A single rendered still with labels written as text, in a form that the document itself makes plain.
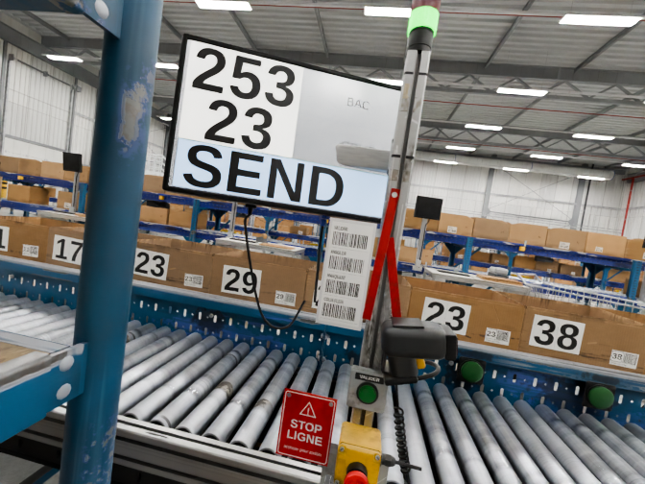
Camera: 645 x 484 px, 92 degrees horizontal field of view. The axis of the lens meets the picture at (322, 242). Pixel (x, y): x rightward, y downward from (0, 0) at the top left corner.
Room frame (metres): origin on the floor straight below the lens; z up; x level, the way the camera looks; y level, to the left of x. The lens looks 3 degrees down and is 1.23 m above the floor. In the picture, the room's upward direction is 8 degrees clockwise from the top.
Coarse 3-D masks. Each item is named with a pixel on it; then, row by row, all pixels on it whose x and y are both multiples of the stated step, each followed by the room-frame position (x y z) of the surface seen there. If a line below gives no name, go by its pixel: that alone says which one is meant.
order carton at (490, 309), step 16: (416, 288) 1.13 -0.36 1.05; (432, 288) 1.39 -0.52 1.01; (448, 288) 1.38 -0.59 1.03; (464, 288) 1.37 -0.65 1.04; (480, 288) 1.36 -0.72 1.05; (416, 304) 1.12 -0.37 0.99; (480, 304) 1.09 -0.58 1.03; (496, 304) 1.08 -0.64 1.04; (512, 304) 1.08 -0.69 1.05; (480, 320) 1.09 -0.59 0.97; (496, 320) 1.08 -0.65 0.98; (512, 320) 1.08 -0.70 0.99; (464, 336) 1.10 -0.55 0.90; (480, 336) 1.09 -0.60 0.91; (512, 336) 1.08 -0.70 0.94
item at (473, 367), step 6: (462, 366) 1.03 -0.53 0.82; (468, 366) 1.02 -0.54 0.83; (474, 366) 1.02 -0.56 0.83; (480, 366) 1.02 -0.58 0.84; (462, 372) 1.03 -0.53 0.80; (468, 372) 1.02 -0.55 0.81; (474, 372) 1.02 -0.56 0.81; (480, 372) 1.02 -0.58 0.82; (468, 378) 1.02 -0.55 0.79; (474, 378) 1.02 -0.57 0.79; (480, 378) 1.02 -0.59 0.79
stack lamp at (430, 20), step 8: (416, 0) 0.56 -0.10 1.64; (424, 0) 0.55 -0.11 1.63; (432, 0) 0.55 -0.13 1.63; (440, 0) 0.56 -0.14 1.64; (416, 8) 0.56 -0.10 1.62; (424, 8) 0.55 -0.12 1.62; (432, 8) 0.55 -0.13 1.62; (416, 16) 0.56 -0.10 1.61; (424, 16) 0.55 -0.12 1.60; (432, 16) 0.55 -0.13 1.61; (416, 24) 0.56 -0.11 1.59; (424, 24) 0.55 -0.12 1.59; (432, 24) 0.55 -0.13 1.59; (408, 32) 0.58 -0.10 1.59
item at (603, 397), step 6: (594, 390) 0.97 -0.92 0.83; (600, 390) 0.96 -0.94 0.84; (606, 390) 0.96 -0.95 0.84; (588, 396) 0.97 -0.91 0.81; (594, 396) 0.96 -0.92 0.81; (600, 396) 0.96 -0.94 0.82; (606, 396) 0.96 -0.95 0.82; (612, 396) 0.96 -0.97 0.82; (594, 402) 0.96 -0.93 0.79; (600, 402) 0.96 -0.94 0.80; (606, 402) 0.96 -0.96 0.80; (612, 402) 0.96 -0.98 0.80; (600, 408) 0.96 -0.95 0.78
